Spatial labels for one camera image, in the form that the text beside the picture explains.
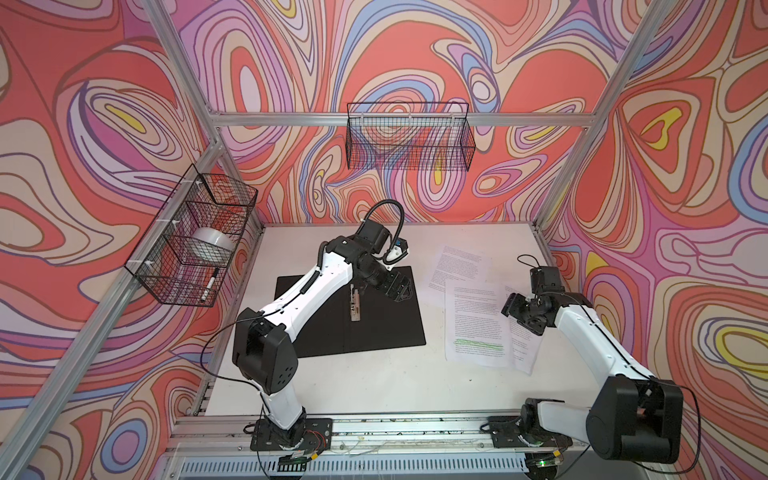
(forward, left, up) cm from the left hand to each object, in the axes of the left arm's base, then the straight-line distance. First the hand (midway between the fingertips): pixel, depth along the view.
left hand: (400, 285), depth 80 cm
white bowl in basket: (+5, +47, +14) cm, 49 cm away
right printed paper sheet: (-9, -39, -19) cm, 44 cm away
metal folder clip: (+4, +14, -17) cm, 22 cm away
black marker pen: (-5, +47, +7) cm, 48 cm away
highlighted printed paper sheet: (-2, -25, -18) cm, 31 cm away
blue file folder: (-2, +5, -18) cm, 19 cm away
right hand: (-5, -34, -11) cm, 36 cm away
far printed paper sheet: (+21, -24, -18) cm, 36 cm away
